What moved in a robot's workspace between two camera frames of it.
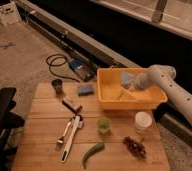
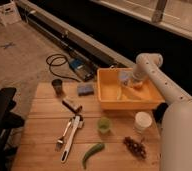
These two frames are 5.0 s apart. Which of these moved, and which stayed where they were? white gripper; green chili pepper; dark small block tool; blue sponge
Moved: white gripper
Stayed: green chili pepper; dark small block tool; blue sponge
